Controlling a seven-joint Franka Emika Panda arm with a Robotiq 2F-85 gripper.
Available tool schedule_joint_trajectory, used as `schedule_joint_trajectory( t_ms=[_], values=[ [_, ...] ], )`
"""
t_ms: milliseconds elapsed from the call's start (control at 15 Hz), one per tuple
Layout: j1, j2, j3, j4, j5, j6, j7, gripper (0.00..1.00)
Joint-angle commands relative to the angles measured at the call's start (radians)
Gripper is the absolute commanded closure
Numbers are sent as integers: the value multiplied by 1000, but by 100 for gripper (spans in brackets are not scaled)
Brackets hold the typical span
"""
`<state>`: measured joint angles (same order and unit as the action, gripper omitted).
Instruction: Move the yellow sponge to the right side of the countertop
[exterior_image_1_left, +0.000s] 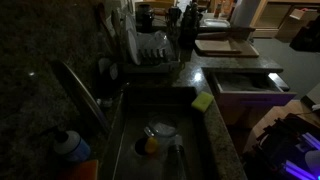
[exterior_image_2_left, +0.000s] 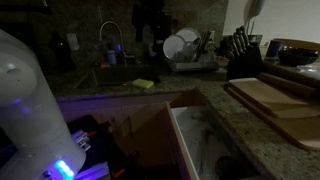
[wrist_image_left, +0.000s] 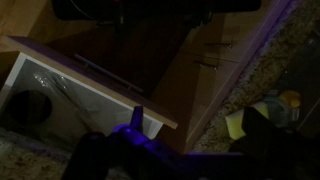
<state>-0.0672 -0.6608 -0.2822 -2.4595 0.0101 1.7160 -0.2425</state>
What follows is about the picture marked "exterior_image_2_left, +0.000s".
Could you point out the white wall outlet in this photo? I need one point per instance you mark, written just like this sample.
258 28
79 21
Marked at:
73 42

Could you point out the wooden cutting board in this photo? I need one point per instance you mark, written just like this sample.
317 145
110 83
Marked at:
273 101
303 132

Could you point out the black knife block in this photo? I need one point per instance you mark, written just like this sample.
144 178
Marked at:
245 59

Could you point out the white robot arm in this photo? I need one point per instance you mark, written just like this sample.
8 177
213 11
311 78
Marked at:
23 88

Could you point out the white plate front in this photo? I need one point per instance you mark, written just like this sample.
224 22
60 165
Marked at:
172 45

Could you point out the kitchen sink basin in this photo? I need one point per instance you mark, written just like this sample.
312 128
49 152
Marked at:
102 77

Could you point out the open white drawer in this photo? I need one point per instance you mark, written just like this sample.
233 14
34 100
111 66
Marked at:
205 152

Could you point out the grey dish rack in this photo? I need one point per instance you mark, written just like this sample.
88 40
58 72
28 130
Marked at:
181 63

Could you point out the lower wooden cutting board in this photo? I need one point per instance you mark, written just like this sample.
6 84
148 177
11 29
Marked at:
303 132

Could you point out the chrome gooseneck faucet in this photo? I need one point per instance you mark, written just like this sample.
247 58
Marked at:
116 37

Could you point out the white plate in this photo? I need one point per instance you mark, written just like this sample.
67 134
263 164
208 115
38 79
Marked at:
172 45
188 34

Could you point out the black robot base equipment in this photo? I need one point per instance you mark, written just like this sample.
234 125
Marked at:
96 150

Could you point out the yellow sponge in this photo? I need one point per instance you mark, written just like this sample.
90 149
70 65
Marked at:
142 83

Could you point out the dark bowl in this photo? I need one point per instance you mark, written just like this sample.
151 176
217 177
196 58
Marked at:
297 56

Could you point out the upper wooden cutting board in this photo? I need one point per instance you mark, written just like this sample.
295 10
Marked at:
273 101

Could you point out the blue soap bottle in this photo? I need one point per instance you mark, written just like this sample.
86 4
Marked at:
111 55

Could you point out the wooden rolling pin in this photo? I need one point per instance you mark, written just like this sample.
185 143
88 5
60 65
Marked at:
289 86

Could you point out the white plate rear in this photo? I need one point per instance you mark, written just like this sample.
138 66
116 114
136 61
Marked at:
188 34

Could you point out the dark bottle on counter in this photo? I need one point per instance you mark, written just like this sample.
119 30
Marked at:
61 51

